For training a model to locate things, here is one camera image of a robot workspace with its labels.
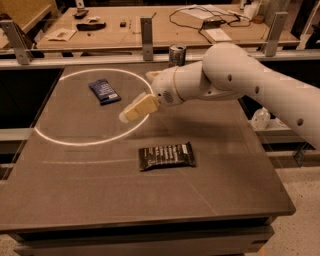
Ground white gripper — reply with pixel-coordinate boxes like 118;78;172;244
119;67;184;123

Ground blue rxbar blueberry bar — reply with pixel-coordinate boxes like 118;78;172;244
88;79;121;106

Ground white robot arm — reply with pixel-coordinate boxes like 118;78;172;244
119;42;320;149

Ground black rxbar chocolate bar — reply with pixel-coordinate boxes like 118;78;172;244
138;142;196;172

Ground silver blue drink can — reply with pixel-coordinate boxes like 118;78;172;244
169;44;186;67

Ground small black block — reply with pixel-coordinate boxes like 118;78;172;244
120;21;127;27

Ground white paper card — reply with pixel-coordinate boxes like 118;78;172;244
206;28;231;42

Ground black power adapter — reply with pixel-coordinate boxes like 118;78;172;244
203;19;225;29

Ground black flat device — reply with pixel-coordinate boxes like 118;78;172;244
76;23;107;31

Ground white paper sheets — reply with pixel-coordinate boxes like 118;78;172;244
178;4;228;20

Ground tan envelope paper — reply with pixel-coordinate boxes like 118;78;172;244
46;28;76;42

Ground black stand device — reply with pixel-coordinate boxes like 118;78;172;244
74;0;88;19

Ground clear plastic bottle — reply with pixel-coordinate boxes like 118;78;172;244
251;107;270;130

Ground middle metal bracket post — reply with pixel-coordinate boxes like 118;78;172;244
140;16;153;61

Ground metal bracket post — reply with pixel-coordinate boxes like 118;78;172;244
0;20;33;65
140;16;153;61
262;11;288;57

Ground left metal bracket post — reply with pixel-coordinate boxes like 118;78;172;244
0;20;33;65

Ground right metal bracket post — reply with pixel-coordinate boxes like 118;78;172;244
262;11;288;57

